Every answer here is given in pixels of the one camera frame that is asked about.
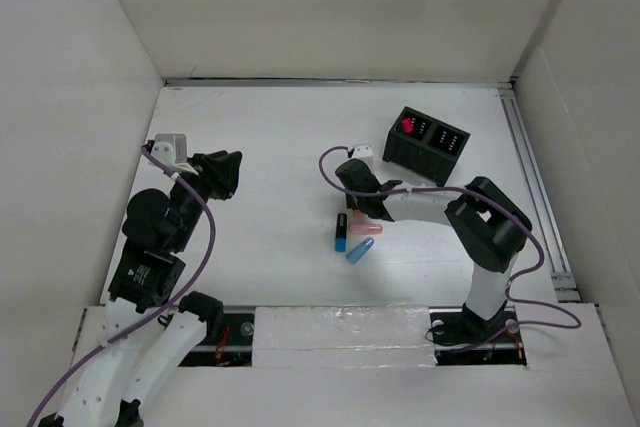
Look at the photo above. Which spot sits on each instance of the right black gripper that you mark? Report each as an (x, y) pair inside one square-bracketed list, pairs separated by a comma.
[(352, 201)]

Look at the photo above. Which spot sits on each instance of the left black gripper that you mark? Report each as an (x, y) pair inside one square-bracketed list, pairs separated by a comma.
[(218, 170)]

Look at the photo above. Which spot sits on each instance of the orange translucent correction tape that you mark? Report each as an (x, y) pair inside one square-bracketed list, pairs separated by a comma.
[(357, 216)]

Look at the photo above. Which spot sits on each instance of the blue cap black highlighter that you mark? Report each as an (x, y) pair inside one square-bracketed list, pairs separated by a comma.
[(341, 228)]

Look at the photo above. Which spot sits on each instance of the pink translucent correction tape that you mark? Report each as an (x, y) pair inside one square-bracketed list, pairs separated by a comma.
[(365, 229)]

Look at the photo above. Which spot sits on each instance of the pink cap black highlighter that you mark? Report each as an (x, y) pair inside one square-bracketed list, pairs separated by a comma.
[(407, 125)]

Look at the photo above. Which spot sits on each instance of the blue translucent correction tape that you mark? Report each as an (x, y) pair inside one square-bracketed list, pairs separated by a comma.
[(356, 254)]

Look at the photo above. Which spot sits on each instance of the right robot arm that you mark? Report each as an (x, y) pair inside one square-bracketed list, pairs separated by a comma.
[(490, 227)]

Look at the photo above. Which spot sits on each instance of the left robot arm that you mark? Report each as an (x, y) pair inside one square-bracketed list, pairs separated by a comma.
[(150, 324)]

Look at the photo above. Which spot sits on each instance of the black two-compartment organizer box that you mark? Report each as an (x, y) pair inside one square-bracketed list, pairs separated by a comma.
[(432, 150)]

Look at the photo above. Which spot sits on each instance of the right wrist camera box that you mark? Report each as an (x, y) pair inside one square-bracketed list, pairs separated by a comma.
[(363, 152)]

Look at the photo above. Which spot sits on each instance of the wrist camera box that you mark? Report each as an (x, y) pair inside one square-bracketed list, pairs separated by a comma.
[(363, 152), (170, 149)]

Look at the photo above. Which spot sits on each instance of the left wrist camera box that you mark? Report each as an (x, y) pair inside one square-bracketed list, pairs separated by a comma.
[(170, 149)]

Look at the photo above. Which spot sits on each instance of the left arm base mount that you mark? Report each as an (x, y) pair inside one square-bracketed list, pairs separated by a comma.
[(229, 336)]

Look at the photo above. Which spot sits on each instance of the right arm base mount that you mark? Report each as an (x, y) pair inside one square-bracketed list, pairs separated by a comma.
[(455, 345)]

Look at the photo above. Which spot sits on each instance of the aluminium rail right side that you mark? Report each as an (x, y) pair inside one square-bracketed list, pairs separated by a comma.
[(548, 233)]

